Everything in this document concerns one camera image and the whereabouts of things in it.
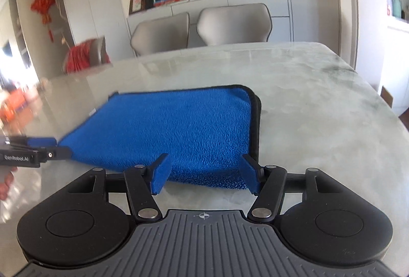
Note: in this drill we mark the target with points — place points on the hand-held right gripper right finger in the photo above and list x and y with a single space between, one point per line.
248 174

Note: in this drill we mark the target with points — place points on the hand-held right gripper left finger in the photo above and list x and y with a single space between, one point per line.
161 173

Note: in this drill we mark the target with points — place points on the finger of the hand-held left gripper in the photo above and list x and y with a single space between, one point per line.
40 142
56 153

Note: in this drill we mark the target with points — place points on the blue and grey towel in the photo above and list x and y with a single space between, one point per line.
175 123

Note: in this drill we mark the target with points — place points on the person's left hand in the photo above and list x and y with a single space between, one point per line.
5 182

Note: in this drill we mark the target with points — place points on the red patterned cloth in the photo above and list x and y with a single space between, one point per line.
78 58

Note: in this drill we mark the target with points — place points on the grey chair with cloth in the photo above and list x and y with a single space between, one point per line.
100 51

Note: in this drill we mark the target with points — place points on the dried branch decoration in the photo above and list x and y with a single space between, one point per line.
65 28

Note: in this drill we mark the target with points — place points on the red hanging knot ornament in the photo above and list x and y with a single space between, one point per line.
43 5

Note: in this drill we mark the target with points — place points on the grey dining chair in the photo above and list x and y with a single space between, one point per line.
159 34
233 24

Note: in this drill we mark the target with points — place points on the white sideboard cabinet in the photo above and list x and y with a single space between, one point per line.
278 12

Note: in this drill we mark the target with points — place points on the white counter cabinet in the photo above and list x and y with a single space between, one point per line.
397 56

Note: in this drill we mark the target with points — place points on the purple thermos bottle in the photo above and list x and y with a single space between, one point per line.
388 2

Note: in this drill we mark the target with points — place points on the green thermos jug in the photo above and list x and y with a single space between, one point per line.
397 4

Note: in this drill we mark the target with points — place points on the brown picture frame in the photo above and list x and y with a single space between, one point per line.
135 5

